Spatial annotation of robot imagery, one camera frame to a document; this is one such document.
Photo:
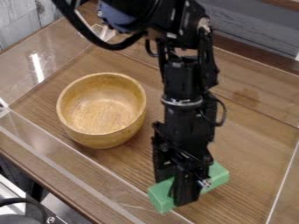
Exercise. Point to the brown wooden bowl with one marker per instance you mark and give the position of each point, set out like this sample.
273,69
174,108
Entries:
101,109

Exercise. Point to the black metal frame with bolt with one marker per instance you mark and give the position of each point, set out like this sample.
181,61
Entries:
57,211

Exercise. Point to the clear acrylic corner bracket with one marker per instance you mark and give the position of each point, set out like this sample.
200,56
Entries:
101,32

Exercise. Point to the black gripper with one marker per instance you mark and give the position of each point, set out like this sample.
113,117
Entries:
180,141

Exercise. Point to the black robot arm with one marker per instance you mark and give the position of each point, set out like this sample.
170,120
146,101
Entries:
177,26

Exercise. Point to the green rectangular block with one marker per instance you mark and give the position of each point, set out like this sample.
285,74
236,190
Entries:
158,192

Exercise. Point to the clear acrylic tray wall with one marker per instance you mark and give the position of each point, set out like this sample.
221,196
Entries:
86,186

